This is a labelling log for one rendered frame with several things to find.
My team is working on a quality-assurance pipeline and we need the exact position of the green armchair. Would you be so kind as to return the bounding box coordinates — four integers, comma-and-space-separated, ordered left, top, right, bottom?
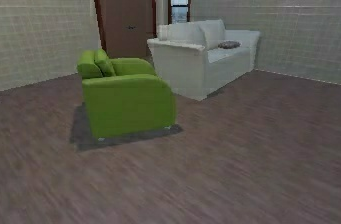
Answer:
76, 48, 178, 140

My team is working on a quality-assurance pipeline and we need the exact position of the white sofa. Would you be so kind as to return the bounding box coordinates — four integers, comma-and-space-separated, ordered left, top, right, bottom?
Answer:
146, 19, 261, 102

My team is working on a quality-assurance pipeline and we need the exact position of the grey patterned cushion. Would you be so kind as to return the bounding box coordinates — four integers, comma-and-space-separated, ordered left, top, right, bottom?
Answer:
217, 40, 242, 50

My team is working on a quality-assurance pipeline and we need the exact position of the brown room door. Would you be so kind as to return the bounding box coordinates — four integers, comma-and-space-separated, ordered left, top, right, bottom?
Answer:
94, 0, 157, 60

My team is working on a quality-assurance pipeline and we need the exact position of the window with brown frame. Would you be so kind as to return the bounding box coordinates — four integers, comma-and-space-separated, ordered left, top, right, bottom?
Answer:
167, 0, 192, 25

